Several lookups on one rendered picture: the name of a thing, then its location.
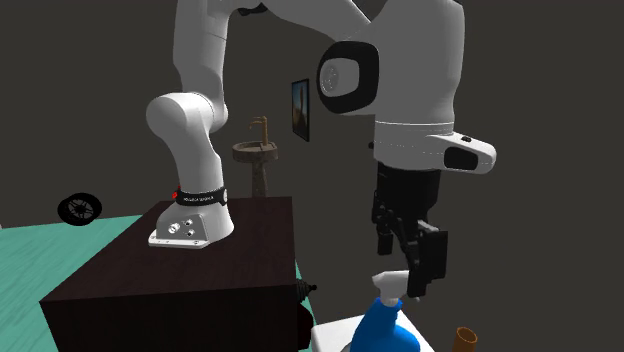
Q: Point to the brown open tube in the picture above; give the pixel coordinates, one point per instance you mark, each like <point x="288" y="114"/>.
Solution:
<point x="464" y="341"/>

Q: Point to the black wheel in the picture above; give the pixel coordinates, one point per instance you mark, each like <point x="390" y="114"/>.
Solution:
<point x="79" y="209"/>

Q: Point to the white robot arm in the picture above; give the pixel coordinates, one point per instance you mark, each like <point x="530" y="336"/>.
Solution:
<point x="414" y="73"/>

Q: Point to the dark robot stand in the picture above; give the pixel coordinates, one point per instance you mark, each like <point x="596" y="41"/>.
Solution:
<point x="185" y="287"/>

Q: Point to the blue spray bottle white nozzle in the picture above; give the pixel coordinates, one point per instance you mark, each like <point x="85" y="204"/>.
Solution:
<point x="382" y="331"/>

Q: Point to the black knobbed object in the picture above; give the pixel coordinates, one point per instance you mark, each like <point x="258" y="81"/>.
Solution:
<point x="304" y="288"/>

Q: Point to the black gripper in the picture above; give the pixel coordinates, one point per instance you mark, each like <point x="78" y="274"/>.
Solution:
<point x="407" y="192"/>

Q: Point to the brown pedestal sink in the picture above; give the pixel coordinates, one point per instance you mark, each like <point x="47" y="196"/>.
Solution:
<point x="258" y="156"/>

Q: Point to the dark framed wall picture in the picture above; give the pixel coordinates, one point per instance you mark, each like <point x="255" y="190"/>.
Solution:
<point x="300" y="109"/>

